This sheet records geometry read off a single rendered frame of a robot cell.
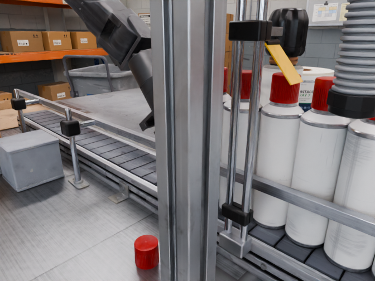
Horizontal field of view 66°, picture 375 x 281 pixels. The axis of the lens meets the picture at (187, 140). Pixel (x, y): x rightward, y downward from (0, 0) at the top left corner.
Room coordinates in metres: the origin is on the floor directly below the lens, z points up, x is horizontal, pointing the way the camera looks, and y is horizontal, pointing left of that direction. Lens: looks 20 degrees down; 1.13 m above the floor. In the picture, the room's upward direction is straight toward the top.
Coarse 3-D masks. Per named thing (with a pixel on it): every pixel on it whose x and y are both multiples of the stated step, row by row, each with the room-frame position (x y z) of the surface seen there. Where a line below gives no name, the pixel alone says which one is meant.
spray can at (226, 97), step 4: (224, 68) 0.41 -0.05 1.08; (224, 72) 0.40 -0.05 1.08; (224, 76) 0.40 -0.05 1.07; (224, 80) 0.40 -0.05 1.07; (224, 84) 0.40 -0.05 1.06; (224, 88) 0.40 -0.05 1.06; (224, 92) 0.40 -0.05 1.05; (224, 96) 0.40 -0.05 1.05; (228, 96) 0.41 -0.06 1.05; (224, 100) 0.39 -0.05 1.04; (220, 148) 0.39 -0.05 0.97; (220, 152) 0.39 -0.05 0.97; (220, 156) 0.39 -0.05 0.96; (220, 160) 0.39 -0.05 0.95
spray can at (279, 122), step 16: (272, 80) 0.35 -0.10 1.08; (272, 96) 0.34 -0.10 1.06; (288, 96) 0.33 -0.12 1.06; (272, 112) 0.33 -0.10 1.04; (288, 112) 0.33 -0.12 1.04; (304, 112) 0.34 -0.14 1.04; (272, 128) 0.33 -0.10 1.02; (288, 128) 0.32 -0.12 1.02; (272, 144) 0.33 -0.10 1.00; (288, 144) 0.32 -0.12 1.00; (272, 160) 0.33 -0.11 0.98; (288, 160) 0.32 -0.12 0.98; (272, 176) 0.33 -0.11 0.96; (288, 176) 0.32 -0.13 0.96; (256, 192) 0.34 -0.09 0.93; (256, 208) 0.34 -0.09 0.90; (272, 208) 0.32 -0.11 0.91; (272, 224) 0.32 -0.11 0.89
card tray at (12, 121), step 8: (0, 104) 1.16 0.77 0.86; (8, 104) 1.18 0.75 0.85; (32, 104) 1.25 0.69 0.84; (40, 104) 1.25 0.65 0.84; (0, 112) 1.12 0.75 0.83; (8, 112) 1.12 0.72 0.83; (16, 112) 1.12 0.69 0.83; (24, 112) 1.12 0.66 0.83; (0, 120) 1.00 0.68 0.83; (8, 120) 1.00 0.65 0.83; (16, 120) 1.00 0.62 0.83; (0, 128) 0.91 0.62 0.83; (8, 128) 0.91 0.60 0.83
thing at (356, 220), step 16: (32, 96) 0.82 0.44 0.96; (64, 112) 0.68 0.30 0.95; (80, 112) 0.64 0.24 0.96; (112, 128) 0.53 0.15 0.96; (144, 144) 0.46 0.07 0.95; (224, 176) 0.35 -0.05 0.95; (240, 176) 0.33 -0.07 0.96; (256, 176) 0.32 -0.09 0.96; (272, 192) 0.30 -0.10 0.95; (288, 192) 0.28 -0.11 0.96; (304, 192) 0.28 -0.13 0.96; (304, 208) 0.27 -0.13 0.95; (320, 208) 0.26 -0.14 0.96; (336, 208) 0.25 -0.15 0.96; (352, 224) 0.24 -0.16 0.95; (368, 224) 0.23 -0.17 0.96
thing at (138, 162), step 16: (32, 112) 0.95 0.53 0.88; (48, 112) 0.95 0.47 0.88; (48, 128) 0.77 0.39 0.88; (80, 128) 0.77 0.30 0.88; (80, 144) 0.64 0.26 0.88; (96, 144) 0.64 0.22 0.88; (112, 144) 0.64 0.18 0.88; (128, 144) 0.64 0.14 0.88; (112, 160) 0.55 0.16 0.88; (128, 160) 0.55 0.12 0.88; (144, 160) 0.55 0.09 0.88; (144, 176) 0.48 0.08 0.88; (256, 224) 0.34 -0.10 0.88; (272, 240) 0.30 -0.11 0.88; (288, 240) 0.30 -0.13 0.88; (304, 256) 0.27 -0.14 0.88; (320, 256) 0.27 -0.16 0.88; (320, 272) 0.25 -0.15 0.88; (336, 272) 0.25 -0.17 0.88; (368, 272) 0.25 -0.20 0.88
